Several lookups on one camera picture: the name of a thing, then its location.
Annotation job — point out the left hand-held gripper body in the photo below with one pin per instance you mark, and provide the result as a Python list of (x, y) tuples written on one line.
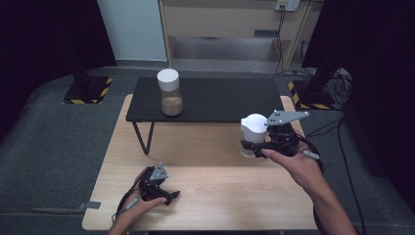
[(151, 186)]

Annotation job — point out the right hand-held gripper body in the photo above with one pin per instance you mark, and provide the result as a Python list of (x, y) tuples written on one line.
[(284, 137)]

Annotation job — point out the glass jar with white lid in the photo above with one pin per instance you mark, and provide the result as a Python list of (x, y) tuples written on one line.
[(253, 125)]

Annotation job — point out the black low shelf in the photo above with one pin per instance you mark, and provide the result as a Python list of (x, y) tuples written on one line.
[(212, 99)]

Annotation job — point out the glass jar with brown powder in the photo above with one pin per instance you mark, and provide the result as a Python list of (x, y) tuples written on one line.
[(171, 98)]

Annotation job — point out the person's left hand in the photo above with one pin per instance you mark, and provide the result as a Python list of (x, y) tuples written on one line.
[(137, 212)]

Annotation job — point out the person's right hand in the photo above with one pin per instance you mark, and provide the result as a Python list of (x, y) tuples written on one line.
[(300, 169)]

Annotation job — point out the black stand with striped base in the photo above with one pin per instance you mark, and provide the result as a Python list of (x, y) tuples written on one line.
[(314, 94), (86, 88)]

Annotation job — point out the grey tape strip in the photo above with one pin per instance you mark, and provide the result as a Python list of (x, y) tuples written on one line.
[(89, 205)]

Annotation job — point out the black curtain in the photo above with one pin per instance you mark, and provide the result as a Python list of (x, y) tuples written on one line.
[(39, 49), (381, 81)]

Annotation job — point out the wooden furniture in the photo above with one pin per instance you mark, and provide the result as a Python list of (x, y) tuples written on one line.
[(225, 23)]

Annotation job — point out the white power outlet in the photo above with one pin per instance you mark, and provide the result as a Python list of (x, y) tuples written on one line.
[(287, 4)]

